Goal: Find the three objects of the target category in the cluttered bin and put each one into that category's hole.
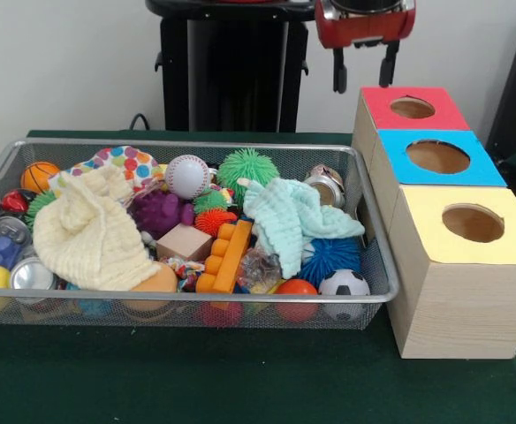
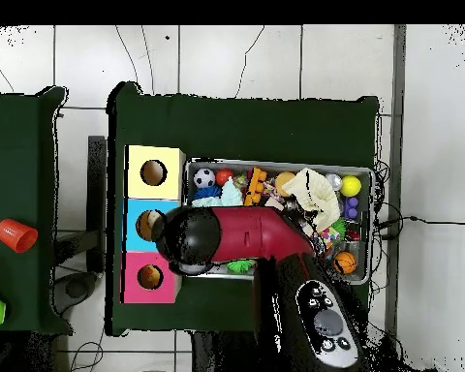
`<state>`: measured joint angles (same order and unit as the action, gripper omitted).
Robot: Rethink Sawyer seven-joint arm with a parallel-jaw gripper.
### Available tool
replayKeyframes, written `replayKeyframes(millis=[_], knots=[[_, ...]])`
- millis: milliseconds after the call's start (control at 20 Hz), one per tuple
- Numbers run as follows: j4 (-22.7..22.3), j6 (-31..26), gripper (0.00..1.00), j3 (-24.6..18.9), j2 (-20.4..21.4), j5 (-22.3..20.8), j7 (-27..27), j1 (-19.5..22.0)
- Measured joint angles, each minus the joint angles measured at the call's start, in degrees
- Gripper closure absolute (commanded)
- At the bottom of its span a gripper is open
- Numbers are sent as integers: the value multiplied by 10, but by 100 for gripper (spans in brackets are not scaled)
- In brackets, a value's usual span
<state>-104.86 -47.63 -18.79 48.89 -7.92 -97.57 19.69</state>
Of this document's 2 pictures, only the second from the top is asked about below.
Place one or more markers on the light blue muslin cloth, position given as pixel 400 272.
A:
pixel 230 193

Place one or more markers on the yellow plush duck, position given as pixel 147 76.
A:
pixel 150 276

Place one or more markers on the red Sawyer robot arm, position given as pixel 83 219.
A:
pixel 255 232

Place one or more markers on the wooden box with three holes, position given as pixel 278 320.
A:
pixel 166 174

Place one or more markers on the shallow mesh bin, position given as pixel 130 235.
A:
pixel 356 240

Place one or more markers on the orange toy building block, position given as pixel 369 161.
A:
pixel 254 190

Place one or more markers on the red ball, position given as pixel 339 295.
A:
pixel 224 176

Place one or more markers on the small soccer ball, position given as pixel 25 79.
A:
pixel 204 178

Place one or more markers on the large green spiky ball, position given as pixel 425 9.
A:
pixel 240 265

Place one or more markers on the dark green tablecloth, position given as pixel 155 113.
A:
pixel 236 128
pixel 23 290

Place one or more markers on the cream muslin cloth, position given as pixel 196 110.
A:
pixel 317 192

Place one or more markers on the purple toy building block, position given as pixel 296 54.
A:
pixel 350 209

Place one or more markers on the yellow ball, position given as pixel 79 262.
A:
pixel 350 186

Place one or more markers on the small orange basketball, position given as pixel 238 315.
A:
pixel 345 262

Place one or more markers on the orange plastic cup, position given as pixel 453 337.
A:
pixel 15 235

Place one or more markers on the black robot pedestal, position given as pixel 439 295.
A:
pixel 224 352

